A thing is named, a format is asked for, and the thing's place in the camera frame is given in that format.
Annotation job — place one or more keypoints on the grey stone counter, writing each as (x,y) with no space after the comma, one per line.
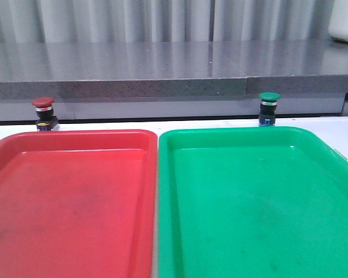
(121,81)

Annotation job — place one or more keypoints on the red mushroom push button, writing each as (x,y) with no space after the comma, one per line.
(47,121)

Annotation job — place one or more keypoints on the green plastic tray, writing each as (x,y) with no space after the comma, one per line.
(251,202)

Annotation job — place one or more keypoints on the red plastic tray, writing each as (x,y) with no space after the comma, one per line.
(77,203)

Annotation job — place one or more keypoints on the white container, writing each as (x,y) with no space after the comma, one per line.
(338,24)

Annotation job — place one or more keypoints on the green mushroom push button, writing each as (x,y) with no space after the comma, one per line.
(268,105)

